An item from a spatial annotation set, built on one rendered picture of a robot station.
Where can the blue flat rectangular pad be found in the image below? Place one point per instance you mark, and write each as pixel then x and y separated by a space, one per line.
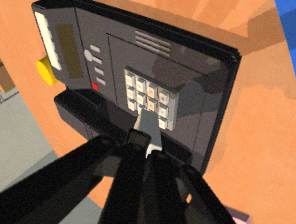
pixel 287 14

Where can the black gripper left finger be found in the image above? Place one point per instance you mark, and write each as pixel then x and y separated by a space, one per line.
pixel 48 195

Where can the yellow short cylinder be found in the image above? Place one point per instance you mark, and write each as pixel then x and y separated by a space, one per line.
pixel 45 71

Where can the black desk phone body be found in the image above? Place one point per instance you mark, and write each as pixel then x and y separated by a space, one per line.
pixel 120 61

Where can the pink sticky note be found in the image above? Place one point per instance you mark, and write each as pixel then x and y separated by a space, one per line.
pixel 239 217

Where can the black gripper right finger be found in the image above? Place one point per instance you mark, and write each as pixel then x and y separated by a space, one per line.
pixel 161 193

